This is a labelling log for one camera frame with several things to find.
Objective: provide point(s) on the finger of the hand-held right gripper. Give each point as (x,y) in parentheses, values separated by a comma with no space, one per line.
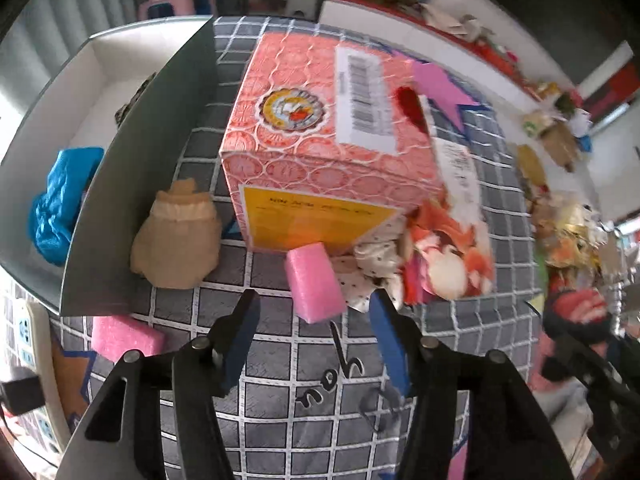
(600,360)
(595,410)

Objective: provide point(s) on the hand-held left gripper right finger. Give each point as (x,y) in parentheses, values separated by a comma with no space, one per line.
(392,345)

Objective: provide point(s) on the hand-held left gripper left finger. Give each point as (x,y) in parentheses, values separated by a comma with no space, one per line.
(242,340)

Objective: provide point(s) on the pink and black knitted sock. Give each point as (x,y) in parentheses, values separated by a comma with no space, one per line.
(580,312)

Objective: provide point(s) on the large pink foam block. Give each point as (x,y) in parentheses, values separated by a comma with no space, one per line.
(315,280)

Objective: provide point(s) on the grey and white cardboard box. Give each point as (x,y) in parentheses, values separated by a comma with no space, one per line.
(140,170)

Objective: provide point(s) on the blue cloth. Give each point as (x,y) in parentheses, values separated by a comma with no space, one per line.
(60,200)

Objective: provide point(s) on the grey grid printed blanket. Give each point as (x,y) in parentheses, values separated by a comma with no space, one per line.
(310,375)

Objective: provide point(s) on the white polka dot cloth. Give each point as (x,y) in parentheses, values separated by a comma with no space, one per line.
(372,270)

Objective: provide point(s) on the small pink foam block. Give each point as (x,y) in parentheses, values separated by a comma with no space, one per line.
(125,336)

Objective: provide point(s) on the pile of assorted clutter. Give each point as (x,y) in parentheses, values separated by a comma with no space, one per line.
(575,235)

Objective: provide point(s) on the white power strip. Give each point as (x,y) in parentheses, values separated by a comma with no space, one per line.
(30,340)

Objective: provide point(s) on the brown paper bag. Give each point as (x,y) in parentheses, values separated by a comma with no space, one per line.
(565,145)

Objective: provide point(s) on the pink printed cardboard box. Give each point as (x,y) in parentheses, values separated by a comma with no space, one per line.
(320,135)

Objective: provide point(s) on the black power adapter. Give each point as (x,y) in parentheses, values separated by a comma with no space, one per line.
(20,395)

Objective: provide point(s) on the pink plastic stool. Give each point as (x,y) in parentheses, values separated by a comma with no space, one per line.
(175,2)

